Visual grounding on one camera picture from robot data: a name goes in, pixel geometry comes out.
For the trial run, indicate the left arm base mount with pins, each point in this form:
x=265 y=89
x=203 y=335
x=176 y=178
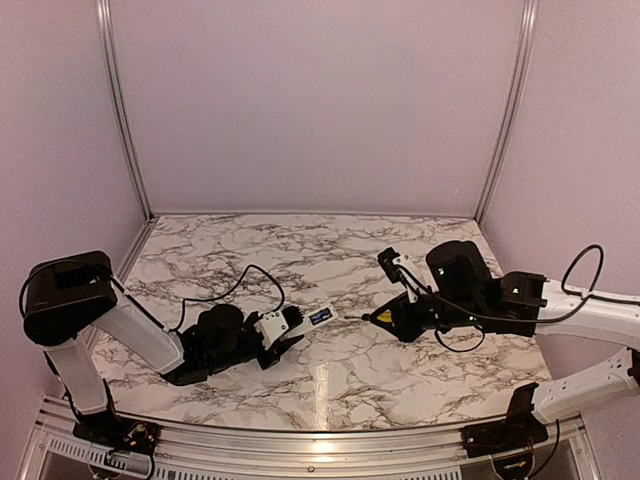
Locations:
x=118 y=433

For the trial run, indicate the yellow handled screwdriver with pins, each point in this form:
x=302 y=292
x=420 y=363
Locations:
x=362 y=316

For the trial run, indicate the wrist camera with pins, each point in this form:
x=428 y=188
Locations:
x=400 y=269
x=273 y=325

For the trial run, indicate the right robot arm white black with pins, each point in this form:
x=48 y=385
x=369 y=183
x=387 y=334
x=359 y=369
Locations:
x=466 y=294

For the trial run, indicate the aluminium frame post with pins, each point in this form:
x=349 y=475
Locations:
x=109 y=48
x=515 y=93

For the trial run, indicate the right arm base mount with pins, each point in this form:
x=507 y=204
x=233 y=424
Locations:
x=518 y=429

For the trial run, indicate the left aluminium frame post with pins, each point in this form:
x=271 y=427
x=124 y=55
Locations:
x=109 y=48

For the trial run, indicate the front aluminium rail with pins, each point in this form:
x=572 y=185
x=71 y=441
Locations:
x=186 y=451

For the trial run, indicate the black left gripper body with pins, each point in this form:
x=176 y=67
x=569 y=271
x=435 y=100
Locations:
x=223 y=361

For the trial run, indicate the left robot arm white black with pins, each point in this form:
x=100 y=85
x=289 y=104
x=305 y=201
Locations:
x=62 y=298

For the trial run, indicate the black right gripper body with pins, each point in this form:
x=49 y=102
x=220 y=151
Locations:
x=439 y=322

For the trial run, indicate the white remote control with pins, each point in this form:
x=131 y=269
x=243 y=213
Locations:
x=314 y=327

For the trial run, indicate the right aluminium frame post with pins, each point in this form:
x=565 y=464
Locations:
x=515 y=93

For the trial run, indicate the blue battery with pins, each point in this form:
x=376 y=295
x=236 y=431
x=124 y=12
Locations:
x=321 y=316

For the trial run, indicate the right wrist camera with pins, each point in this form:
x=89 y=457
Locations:
x=400 y=269

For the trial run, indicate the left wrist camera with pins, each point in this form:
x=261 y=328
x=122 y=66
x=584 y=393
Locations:
x=273 y=325

